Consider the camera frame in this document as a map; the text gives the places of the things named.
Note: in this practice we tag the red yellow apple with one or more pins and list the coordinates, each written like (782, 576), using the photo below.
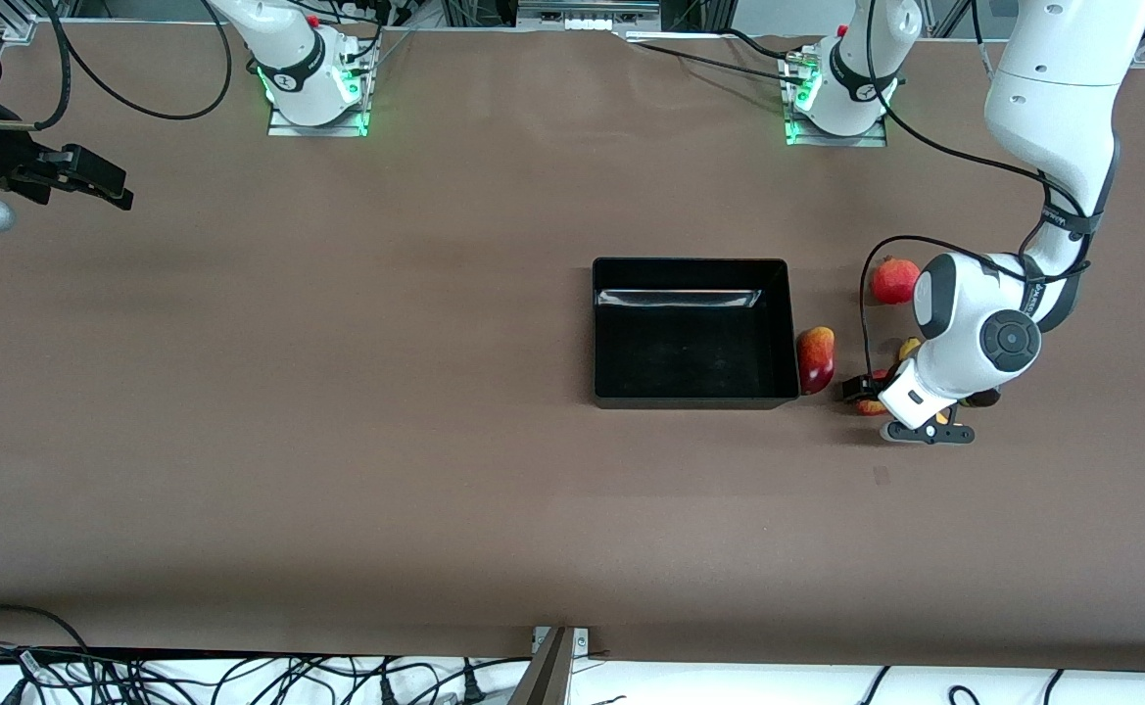
(871, 408)

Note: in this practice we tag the yellow banana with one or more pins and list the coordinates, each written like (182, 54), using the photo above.
(910, 348)

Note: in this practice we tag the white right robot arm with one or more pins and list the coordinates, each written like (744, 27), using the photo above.
(288, 49)

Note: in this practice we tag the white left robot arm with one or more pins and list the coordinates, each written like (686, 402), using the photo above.
(1062, 98)

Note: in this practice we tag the black plastic box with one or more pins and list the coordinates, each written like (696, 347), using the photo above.
(690, 362)

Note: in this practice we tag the red yellow mango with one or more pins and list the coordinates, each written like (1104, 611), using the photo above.
(816, 360)

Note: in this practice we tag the red pomegranate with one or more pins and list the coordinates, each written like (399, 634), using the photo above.
(893, 282)

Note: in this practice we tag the dark purple mangosteen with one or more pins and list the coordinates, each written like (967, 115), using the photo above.
(985, 399)

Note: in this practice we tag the brown table cover mat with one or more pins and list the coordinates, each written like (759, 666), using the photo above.
(337, 441)

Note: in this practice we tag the grey power strip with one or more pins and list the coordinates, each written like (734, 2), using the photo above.
(587, 15)

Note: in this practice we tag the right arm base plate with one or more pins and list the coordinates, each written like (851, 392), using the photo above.
(317, 130)

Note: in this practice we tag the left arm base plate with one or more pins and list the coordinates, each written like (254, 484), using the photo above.
(866, 140)

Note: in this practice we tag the metal clamp bracket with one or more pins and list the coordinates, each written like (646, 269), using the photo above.
(582, 641)

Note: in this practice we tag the grey metal camera pole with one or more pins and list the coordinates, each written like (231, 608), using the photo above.
(545, 676)

